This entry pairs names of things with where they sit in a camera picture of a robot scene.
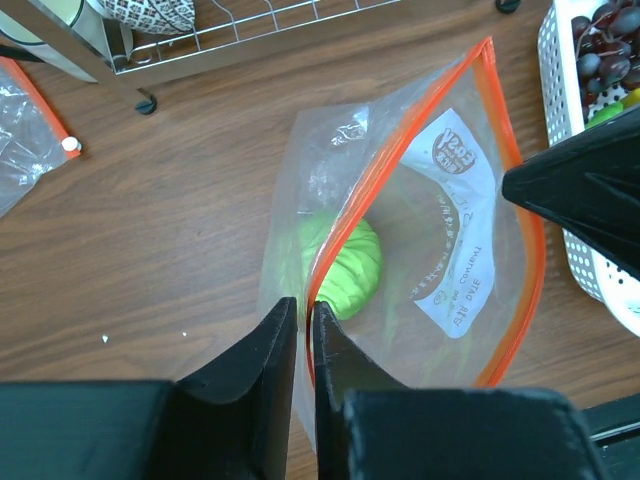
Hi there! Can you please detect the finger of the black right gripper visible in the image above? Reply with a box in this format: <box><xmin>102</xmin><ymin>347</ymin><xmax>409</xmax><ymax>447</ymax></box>
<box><xmin>501</xmin><ymin>107</ymin><xmax>639</xmax><ymax>278</ymax></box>

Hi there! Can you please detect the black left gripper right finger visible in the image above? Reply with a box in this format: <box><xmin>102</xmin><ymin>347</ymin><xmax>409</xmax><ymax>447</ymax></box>
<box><xmin>311</xmin><ymin>302</ymin><xmax>610</xmax><ymax>479</ymax></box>

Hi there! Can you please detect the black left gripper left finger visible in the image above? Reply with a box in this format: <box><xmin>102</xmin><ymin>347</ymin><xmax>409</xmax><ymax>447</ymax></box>
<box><xmin>1</xmin><ymin>298</ymin><xmax>297</xmax><ymax>479</ymax></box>

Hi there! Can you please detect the green cabbage toy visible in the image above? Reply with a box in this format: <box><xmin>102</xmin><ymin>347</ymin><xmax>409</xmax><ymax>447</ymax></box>
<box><xmin>277</xmin><ymin>213</ymin><xmax>384</xmax><ymax>321</ymax></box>

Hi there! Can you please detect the red yellow mango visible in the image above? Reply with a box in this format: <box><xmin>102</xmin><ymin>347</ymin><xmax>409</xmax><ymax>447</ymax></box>
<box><xmin>585</xmin><ymin>85</ymin><xmax>639</xmax><ymax>129</ymax></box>

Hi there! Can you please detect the white perforated plastic basket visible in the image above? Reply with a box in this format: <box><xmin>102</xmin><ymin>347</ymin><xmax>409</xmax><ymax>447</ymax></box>
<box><xmin>537</xmin><ymin>0</ymin><xmax>640</xmax><ymax>339</ymax></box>

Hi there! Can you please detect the dark red grape bunch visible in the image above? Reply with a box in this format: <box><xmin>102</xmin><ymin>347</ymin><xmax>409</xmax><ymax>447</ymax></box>
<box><xmin>571</xmin><ymin>1</ymin><xmax>639</xmax><ymax>115</ymax></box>

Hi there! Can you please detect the steel two-tier dish rack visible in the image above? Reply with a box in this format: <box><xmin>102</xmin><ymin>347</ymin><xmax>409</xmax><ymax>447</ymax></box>
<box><xmin>1</xmin><ymin>1</ymin><xmax>518</xmax><ymax>115</ymax></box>

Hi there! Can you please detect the cream enamel mug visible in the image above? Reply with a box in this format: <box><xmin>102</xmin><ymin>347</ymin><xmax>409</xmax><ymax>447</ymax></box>
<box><xmin>1</xmin><ymin>1</ymin><xmax>109</xmax><ymax>83</ymax></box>

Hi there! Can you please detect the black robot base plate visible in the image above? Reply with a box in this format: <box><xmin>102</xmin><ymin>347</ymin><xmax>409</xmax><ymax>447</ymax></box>
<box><xmin>583</xmin><ymin>394</ymin><xmax>640</xmax><ymax>480</ymax></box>

